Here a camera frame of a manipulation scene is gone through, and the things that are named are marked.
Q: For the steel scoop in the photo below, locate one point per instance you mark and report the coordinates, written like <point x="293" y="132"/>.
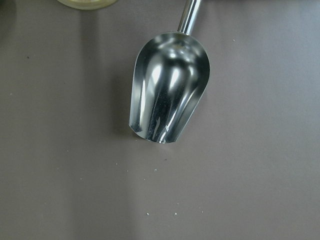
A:
<point x="171" y="73"/>

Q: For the yellow lemon near scoop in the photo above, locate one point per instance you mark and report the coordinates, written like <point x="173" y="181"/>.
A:
<point x="87" y="4"/>

